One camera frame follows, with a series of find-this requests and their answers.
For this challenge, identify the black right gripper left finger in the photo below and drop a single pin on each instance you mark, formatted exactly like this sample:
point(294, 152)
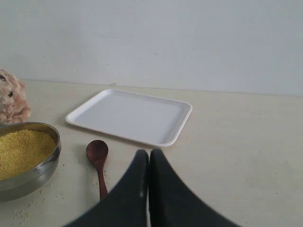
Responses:
point(125, 204)

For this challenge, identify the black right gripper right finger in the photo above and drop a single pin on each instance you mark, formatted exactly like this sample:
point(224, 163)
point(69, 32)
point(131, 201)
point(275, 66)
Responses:
point(172, 203)

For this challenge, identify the dark wooden spoon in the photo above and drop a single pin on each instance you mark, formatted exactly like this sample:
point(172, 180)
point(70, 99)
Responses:
point(97, 152)

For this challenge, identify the pink plush teddy bear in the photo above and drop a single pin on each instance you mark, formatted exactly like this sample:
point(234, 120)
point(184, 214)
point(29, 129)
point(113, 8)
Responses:
point(14, 107)

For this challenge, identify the white rectangular tray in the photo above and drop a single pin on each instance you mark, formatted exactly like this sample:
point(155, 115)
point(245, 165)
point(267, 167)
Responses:
point(150, 120)

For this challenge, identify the steel bowl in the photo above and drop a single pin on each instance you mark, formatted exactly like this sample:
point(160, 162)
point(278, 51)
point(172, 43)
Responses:
point(28, 182)

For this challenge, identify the yellow millet grains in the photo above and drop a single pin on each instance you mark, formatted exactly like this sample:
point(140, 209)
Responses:
point(22, 151)

